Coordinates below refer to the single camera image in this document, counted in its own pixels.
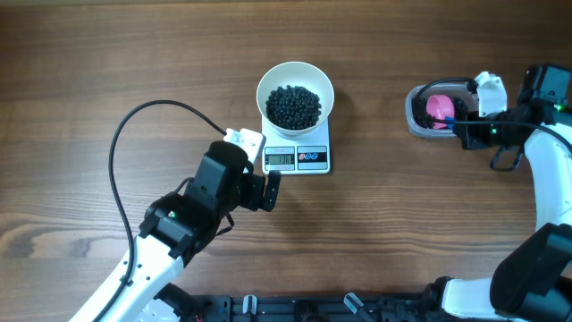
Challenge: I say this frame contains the pink scoop blue handle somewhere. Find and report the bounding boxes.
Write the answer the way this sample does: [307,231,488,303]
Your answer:
[425,95,455,121]

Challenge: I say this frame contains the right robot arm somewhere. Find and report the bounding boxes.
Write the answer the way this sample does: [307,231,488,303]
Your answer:
[440,64,571,321]

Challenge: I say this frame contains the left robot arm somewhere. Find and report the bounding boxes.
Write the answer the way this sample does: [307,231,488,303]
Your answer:
[73,141,281,321]

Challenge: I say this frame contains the white digital kitchen scale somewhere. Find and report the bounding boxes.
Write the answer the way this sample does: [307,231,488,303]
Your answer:
[262,120,332,175]

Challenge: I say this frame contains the black beans in bowl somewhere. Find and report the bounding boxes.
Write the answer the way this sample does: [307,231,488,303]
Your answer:
[265,85,322,131]

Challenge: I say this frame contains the white ceramic bowl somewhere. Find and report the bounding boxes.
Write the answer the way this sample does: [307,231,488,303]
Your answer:
[257,62,334,137]

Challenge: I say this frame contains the clear plastic container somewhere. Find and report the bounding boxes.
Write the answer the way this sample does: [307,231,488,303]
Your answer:
[405,83,478,139]

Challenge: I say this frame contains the left black cable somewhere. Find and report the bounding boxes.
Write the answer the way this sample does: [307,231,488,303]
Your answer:
[91,98,228,322]

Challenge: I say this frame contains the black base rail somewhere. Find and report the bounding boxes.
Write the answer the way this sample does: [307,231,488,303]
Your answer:
[151,281,448,322]

